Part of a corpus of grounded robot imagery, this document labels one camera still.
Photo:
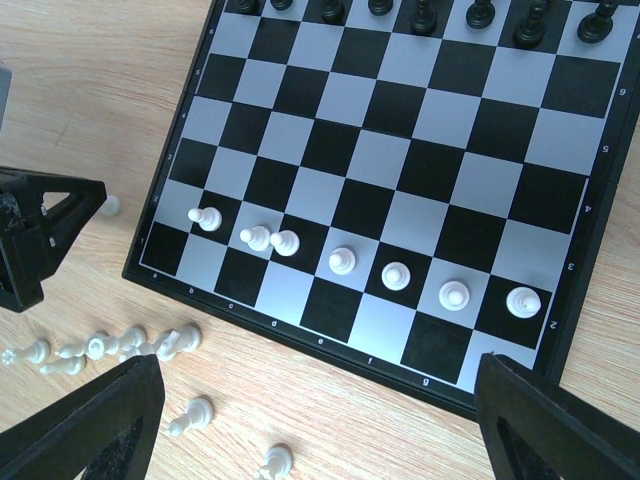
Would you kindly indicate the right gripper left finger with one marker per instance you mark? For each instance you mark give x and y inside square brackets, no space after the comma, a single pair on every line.
[105,429]

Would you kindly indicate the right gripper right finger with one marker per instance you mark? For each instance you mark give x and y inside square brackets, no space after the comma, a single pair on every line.
[534,429]

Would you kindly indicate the black white chess board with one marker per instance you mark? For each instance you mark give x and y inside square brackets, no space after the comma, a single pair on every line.
[458,154]

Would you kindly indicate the white pawn table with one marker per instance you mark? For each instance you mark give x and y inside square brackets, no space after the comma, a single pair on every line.
[132,337]
[197,415]
[36,353]
[286,243]
[277,463]
[257,238]
[69,366]
[143,349]
[184,340]
[95,347]

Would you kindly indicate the black pawn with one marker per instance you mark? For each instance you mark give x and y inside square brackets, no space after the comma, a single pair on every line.
[423,20]
[531,29]
[480,14]
[596,26]
[380,7]
[332,11]

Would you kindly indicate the white pawn board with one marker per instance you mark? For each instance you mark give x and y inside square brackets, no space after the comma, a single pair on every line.
[208,219]
[523,302]
[395,276]

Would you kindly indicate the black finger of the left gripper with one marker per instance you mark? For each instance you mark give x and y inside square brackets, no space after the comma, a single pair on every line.
[41,216]

